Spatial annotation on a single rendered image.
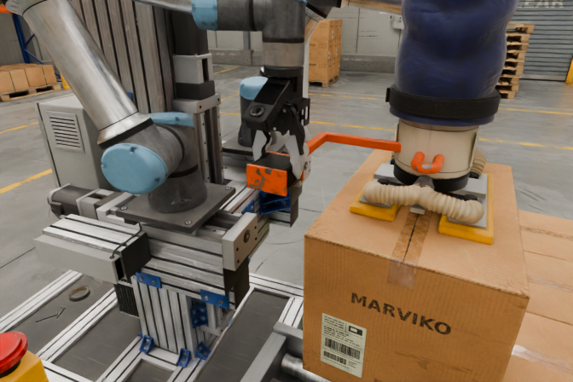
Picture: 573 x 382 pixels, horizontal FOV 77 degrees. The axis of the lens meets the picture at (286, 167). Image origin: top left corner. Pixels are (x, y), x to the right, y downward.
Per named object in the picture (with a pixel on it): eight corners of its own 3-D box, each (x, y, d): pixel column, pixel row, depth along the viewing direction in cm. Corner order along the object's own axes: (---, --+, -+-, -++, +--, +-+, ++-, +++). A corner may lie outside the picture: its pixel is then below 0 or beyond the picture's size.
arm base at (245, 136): (230, 144, 134) (228, 118, 130) (248, 133, 147) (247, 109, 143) (268, 149, 129) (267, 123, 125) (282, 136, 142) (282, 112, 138)
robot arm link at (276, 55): (292, 43, 59) (251, 42, 63) (292, 72, 61) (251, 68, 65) (311, 42, 66) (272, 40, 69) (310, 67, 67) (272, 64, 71)
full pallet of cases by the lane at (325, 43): (327, 87, 782) (331, -2, 713) (283, 84, 815) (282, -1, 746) (339, 78, 886) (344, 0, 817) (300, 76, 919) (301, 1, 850)
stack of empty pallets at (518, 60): (518, 100, 670) (537, 24, 619) (454, 95, 706) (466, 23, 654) (506, 87, 781) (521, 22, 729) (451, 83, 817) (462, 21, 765)
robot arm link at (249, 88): (236, 119, 130) (234, 81, 125) (246, 110, 142) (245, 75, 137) (269, 120, 128) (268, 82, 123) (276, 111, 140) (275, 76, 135)
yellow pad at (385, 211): (392, 222, 78) (395, 203, 76) (348, 212, 82) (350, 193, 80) (418, 168, 106) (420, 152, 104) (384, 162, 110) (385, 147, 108)
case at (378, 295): (480, 449, 73) (530, 297, 57) (301, 368, 90) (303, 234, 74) (483, 274, 122) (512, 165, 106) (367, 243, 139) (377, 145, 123)
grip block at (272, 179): (285, 196, 67) (285, 172, 65) (246, 188, 71) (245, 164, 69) (304, 179, 74) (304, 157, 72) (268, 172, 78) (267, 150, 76)
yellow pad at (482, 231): (492, 246, 70) (497, 224, 68) (436, 234, 74) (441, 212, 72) (491, 180, 98) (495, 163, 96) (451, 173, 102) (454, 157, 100)
